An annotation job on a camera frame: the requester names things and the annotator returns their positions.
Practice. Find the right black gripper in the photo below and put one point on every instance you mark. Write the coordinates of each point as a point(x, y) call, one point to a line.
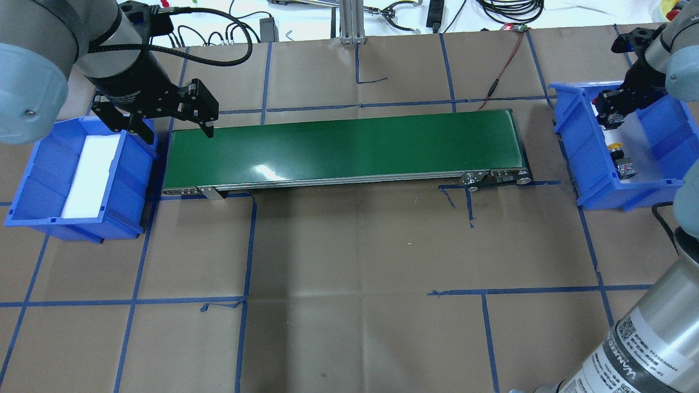
point(639, 81)

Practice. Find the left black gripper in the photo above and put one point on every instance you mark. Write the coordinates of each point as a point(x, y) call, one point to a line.
point(132, 78)

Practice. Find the yellow mushroom push button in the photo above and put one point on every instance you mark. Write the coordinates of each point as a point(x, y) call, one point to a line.
point(623, 165)

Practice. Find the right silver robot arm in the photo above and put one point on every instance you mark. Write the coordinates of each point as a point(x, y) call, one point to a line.
point(653, 348)

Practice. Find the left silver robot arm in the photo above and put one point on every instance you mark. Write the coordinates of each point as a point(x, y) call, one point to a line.
point(109, 44)

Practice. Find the yellow plate of buttons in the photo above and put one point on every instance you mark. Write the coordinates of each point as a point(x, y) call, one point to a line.
point(667, 10)

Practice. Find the blue bin right side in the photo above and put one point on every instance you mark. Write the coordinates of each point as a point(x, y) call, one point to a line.
point(670, 129)

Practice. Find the blue bin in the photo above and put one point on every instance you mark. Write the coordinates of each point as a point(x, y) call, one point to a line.
point(45, 184)
point(670, 129)

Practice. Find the white foam pad right bin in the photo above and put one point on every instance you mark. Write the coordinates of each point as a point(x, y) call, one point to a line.
point(636, 147)

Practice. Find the white foam pad bin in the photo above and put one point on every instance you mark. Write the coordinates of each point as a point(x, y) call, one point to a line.
point(89, 183)
point(636, 147)

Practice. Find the blue bin left side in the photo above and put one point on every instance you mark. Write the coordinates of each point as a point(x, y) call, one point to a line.
point(45, 184)

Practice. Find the white foam pad left bin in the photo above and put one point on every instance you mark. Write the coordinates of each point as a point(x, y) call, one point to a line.
point(89, 183)

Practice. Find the green conveyor belt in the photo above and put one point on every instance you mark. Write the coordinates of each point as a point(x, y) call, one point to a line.
point(481, 148)

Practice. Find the black power adapter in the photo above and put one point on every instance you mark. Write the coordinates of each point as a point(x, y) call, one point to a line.
point(434, 17)

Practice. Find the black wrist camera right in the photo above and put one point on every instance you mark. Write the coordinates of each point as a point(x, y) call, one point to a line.
point(637, 41)

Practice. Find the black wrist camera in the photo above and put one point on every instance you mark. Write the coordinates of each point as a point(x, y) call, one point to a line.
point(149, 20)
point(637, 41)

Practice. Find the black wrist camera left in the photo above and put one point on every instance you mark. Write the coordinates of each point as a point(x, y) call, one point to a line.
point(149, 20)

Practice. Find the aluminium frame post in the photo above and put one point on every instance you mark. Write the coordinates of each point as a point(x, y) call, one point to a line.
point(352, 30)

